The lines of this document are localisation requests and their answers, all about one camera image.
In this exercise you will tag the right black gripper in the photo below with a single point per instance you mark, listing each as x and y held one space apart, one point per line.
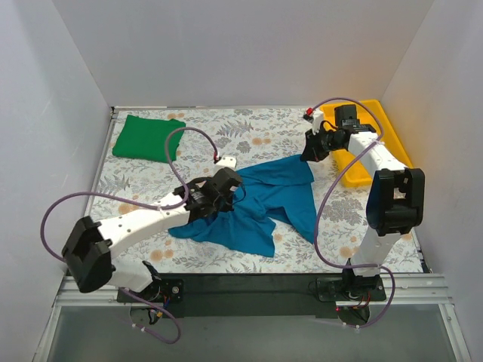
312 145

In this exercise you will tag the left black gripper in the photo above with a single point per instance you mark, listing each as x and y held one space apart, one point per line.
225 206

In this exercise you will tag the blue t shirt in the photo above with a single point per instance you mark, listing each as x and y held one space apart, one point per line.
275 190

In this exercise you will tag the yellow plastic tray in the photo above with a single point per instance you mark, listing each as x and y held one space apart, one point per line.
357 174

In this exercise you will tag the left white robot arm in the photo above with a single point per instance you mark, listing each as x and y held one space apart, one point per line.
92 247

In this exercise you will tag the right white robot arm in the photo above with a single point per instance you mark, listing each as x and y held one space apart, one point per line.
394 207

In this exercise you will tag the folded green t shirt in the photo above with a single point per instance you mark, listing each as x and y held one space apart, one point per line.
144 138

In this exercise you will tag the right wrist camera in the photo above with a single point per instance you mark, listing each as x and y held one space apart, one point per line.
315 117

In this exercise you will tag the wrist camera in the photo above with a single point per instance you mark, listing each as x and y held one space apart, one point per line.
225 161
315 117

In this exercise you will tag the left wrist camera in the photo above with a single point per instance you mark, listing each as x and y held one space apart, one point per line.
225 161

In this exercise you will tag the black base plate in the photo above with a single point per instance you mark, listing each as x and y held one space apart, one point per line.
230 295

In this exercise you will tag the aluminium frame rail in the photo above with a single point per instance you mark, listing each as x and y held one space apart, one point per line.
420 325

